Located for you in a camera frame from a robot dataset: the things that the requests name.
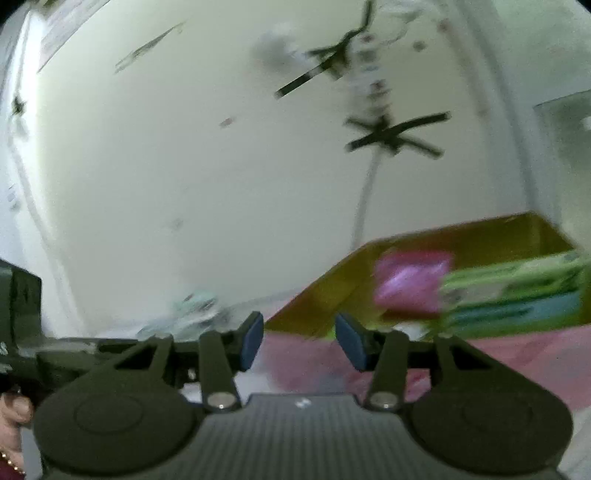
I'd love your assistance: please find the green toothpaste box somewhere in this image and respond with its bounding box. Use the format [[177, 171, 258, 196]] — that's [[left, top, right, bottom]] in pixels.
[[438, 250, 590, 337]]

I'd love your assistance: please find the pink packet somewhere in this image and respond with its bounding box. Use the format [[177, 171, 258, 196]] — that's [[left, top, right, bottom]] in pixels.
[[373, 249, 454, 318]]

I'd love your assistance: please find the person's left hand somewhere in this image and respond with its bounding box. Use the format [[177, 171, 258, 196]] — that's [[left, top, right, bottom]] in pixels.
[[1, 393, 34, 479]]

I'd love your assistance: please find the pink macaron biscuit tin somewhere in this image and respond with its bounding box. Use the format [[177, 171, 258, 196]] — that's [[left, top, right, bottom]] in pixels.
[[263, 213, 590, 410]]

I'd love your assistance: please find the lower black tape cross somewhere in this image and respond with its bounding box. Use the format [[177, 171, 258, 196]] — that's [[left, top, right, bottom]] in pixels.
[[345, 112, 451, 159]]

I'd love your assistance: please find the black tape cross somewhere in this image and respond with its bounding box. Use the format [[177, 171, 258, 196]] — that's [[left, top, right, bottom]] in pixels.
[[274, 1, 376, 99], [345, 112, 451, 159]]

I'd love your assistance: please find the white power strip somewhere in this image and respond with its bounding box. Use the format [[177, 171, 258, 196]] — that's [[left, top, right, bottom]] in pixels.
[[348, 33, 390, 121]]

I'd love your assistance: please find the upper black tape cross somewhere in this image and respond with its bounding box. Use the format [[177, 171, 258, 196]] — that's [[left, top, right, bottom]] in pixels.
[[274, 1, 376, 99]]

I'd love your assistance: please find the white plug adapter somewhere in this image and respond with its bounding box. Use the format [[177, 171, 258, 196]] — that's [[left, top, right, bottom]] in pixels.
[[252, 25, 308, 71]]

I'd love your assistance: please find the grey power cable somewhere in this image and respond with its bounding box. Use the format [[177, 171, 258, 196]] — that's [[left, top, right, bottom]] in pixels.
[[351, 147, 385, 250]]

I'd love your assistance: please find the window frame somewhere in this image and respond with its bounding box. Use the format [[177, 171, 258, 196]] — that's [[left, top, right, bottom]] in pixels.
[[457, 1, 590, 238]]

